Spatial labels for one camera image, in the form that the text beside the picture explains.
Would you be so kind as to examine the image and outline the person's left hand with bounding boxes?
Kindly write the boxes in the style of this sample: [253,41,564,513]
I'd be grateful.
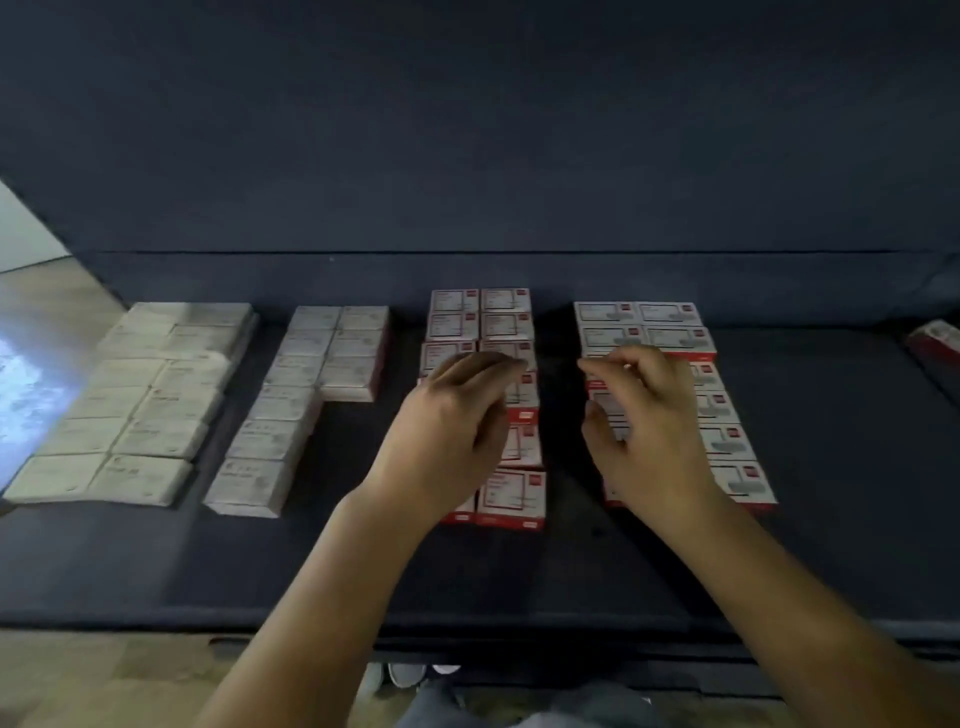
[360,351,530,527]

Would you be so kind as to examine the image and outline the person's right hand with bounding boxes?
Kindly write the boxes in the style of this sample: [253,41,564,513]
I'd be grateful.
[577,345,725,530]

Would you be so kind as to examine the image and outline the pile of red white boxes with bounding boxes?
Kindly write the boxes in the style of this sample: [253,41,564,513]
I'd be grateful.
[906,318,960,371]

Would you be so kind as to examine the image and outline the dark metal shelf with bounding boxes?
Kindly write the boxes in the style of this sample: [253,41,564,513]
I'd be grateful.
[0,0,960,699]

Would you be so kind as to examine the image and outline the person's left forearm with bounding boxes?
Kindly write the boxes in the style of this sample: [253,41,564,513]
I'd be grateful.
[192,502,444,728]

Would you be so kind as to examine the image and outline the person's right forearm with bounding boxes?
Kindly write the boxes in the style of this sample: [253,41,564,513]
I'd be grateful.
[660,495,960,728]

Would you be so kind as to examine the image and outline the person's grey clothing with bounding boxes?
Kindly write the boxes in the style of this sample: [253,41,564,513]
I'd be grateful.
[393,678,677,728]

